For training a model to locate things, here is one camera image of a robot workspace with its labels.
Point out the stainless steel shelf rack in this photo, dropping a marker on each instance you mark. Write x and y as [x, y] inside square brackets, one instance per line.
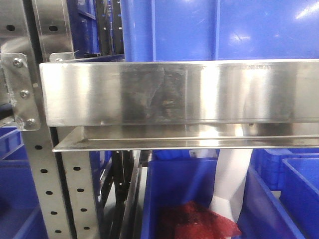
[188, 104]

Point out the blue bin with red mesh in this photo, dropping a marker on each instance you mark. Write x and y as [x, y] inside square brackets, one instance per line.
[175, 182]

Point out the large blue bin upper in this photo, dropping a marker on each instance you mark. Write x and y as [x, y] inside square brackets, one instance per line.
[182, 30]

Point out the red mesh bag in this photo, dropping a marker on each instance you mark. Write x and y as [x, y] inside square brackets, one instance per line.
[194, 221]

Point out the blue crate rear right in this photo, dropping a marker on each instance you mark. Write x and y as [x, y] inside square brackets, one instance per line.
[268, 163]

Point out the blue bin behind upper left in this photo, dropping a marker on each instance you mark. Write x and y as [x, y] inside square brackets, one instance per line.
[83, 25]

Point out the blue bin lower right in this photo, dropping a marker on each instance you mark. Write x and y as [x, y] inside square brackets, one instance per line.
[300, 193]

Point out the blue bin lower left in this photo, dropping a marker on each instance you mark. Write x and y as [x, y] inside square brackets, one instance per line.
[20, 213]

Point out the perforated steel upright post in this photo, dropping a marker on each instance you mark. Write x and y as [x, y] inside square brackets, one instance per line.
[40, 29]

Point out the steel corner bracket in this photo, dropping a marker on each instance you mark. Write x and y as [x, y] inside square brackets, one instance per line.
[20, 90]

